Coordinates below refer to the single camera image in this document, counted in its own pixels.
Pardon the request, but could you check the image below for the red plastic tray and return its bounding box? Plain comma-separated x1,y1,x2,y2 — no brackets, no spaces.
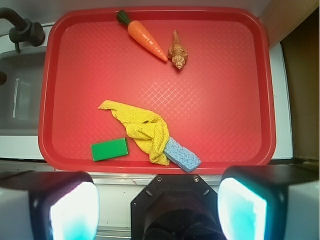
38,6,276,175

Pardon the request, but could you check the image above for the yellow microfiber cloth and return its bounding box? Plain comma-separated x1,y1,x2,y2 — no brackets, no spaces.
98,100,170,166

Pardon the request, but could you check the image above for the dark metal faucet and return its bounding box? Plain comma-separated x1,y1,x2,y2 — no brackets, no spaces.
0,7,46,53

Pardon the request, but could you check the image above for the blue textured sponge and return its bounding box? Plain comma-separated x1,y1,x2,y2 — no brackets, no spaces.
163,137,202,173

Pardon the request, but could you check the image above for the brown spiral seashell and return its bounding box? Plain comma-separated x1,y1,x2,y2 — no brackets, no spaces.
168,30,189,70

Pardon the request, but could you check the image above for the orange toy carrot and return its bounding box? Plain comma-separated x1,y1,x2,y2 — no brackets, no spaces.
116,10,168,62

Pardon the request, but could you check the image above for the grey sink basin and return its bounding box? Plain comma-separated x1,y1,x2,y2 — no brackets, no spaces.
0,47,47,136

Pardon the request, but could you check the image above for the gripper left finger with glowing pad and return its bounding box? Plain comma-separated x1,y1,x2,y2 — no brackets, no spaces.
0,170,100,240

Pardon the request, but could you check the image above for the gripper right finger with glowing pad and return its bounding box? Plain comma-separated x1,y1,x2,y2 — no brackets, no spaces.
217,164,320,240

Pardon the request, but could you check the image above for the green rectangular block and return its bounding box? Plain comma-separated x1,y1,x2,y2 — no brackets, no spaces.
91,137,129,162

